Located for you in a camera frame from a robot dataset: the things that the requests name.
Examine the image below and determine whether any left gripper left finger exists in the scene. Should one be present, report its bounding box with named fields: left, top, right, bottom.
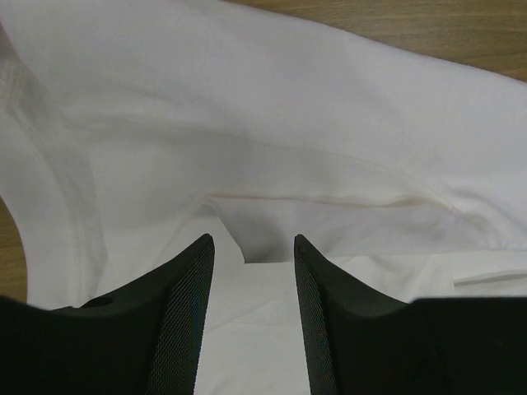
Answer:
left=1, top=235, right=214, bottom=394

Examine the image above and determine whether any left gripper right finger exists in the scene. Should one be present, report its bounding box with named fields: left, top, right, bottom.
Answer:
left=294, top=235, right=526, bottom=394

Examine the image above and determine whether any white t shirt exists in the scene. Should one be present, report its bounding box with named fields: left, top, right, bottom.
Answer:
left=1, top=1, right=526, bottom=394

